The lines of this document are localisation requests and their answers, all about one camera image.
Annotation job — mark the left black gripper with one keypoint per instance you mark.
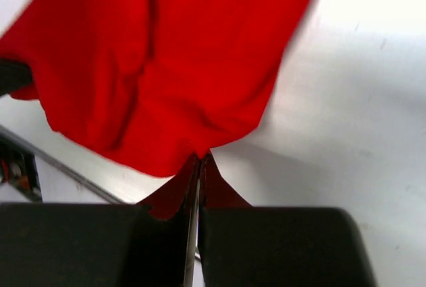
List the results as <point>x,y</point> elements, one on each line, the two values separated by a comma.
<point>14,76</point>

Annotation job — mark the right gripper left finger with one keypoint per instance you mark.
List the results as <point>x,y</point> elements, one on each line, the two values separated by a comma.
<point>150,243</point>

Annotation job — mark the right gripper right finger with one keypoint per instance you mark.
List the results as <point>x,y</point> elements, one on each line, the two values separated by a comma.
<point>243,245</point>

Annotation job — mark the red t shirt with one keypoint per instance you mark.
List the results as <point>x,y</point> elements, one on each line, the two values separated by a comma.
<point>147,83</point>

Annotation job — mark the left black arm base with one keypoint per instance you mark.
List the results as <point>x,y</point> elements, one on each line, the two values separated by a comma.
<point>18,168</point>

